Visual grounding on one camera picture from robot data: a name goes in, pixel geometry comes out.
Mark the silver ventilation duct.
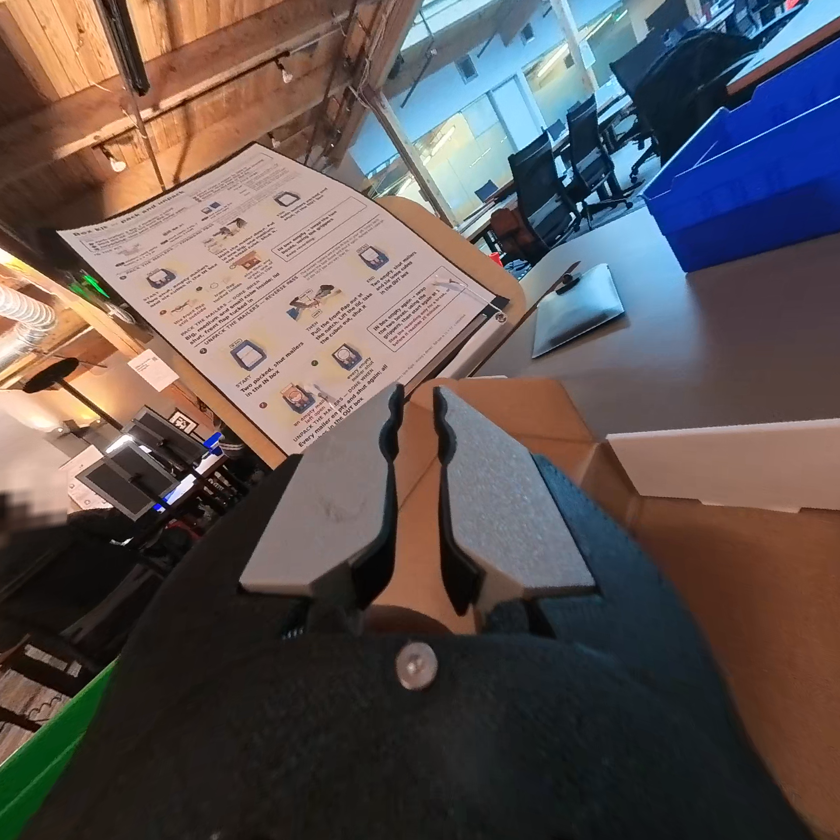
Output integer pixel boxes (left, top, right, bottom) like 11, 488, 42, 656
0, 285, 61, 370

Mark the printed instruction sheet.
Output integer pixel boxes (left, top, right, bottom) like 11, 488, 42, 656
56, 143, 509, 455

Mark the black office chair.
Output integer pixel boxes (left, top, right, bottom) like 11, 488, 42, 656
610, 29, 763, 166
566, 95, 635, 212
0, 508, 191, 664
508, 134, 583, 255

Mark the blue plastic bin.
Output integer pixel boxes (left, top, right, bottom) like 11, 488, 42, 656
640, 59, 840, 273

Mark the white wall notice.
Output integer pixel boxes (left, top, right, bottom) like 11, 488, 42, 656
128, 350, 179, 393

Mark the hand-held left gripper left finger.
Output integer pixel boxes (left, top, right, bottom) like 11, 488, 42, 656
238, 382, 404, 611

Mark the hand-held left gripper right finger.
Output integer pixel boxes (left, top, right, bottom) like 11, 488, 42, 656
433, 386, 598, 616

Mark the white cardboard mailer box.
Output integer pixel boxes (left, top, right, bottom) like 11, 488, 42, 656
387, 375, 840, 840

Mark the silver metal tray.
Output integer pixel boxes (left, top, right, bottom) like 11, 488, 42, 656
530, 264, 626, 358

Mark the green plastic bin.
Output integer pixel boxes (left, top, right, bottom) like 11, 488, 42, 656
0, 659, 119, 840

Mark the black metal bar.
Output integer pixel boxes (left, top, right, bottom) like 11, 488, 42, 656
98, 0, 153, 97

